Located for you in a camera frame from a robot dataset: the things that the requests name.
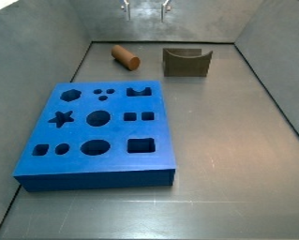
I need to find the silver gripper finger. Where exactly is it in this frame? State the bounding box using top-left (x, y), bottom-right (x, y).
top-left (120, 0), bottom-right (130, 21)
top-left (162, 0), bottom-right (171, 23)

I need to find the brown wooden cylinder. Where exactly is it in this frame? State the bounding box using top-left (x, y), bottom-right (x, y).
top-left (111, 45), bottom-right (140, 71)

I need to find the dark grey curved cradle stand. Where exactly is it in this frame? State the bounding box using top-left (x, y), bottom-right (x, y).
top-left (163, 48), bottom-right (212, 77)

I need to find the blue foam shape-sorting block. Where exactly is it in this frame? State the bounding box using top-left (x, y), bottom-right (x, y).
top-left (12, 81), bottom-right (176, 192)

